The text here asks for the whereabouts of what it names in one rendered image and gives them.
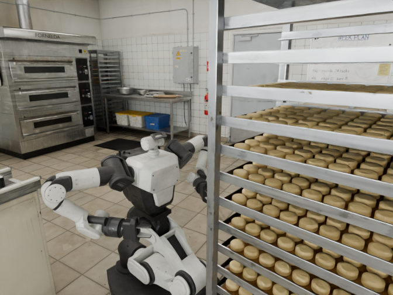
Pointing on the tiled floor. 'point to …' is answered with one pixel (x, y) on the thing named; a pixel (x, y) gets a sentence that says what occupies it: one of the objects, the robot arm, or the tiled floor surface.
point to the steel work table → (153, 102)
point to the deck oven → (44, 92)
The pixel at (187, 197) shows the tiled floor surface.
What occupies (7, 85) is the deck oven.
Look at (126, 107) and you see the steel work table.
